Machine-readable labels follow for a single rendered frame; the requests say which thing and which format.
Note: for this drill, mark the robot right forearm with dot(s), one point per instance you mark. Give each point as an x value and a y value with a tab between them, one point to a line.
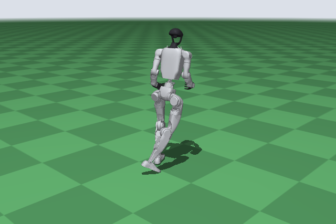
189	82

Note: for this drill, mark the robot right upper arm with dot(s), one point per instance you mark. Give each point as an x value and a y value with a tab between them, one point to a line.
186	65

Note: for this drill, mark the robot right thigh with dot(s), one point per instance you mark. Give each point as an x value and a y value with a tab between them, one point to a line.
175	113

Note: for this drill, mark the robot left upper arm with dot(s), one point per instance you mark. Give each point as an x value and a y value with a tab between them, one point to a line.
156	62

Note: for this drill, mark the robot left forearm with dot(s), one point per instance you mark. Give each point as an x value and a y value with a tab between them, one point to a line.
153	80

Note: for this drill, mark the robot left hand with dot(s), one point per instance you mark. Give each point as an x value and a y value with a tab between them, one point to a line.
159	85

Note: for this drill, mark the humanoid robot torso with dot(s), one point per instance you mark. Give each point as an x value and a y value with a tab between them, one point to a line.
171	68

